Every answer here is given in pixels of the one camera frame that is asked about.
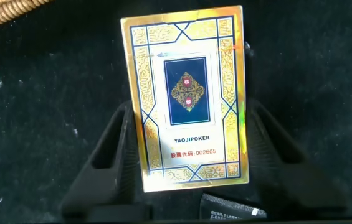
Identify woven wicker basket brown handles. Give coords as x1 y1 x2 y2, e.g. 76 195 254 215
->
0 0 52 35

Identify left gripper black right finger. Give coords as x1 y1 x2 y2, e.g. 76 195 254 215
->
245 98 348 217

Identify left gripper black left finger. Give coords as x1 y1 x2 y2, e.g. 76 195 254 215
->
60 99 148 219

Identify black cosmetic tube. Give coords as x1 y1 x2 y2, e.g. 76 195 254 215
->
199 192 267 221

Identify playing card box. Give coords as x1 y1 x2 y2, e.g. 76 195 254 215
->
120 5 250 194

